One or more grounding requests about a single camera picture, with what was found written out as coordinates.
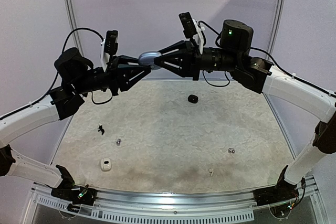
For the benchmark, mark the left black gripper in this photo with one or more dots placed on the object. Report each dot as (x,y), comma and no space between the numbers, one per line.
(117,76)

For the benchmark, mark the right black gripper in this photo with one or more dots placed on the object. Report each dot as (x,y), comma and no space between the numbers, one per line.
(192,60)

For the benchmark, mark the purple earbud charging case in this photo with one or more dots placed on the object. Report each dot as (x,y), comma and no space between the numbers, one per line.
(147,59)

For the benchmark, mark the black earbud charging case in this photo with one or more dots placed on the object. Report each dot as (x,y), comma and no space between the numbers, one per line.
(192,98)

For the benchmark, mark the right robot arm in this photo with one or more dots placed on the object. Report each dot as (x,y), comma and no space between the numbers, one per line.
(262,76)

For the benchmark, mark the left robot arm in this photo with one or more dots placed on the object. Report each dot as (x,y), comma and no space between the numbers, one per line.
(78,78)

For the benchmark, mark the white earbud charging case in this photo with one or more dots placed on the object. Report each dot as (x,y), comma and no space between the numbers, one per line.
(105,164)

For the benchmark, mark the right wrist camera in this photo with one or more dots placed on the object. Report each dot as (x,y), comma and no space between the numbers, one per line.
(193,31)

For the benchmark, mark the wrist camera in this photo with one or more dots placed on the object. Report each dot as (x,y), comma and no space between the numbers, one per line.
(109,47)
(193,31)

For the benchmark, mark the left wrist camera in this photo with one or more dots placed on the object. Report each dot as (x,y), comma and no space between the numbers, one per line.
(109,47)

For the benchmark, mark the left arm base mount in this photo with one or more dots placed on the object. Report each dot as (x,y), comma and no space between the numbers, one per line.
(68,190)

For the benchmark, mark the aluminium front rail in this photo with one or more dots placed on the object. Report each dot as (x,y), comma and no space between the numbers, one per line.
(113,206)

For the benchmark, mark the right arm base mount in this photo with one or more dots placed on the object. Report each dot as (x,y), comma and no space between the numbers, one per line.
(281,191)

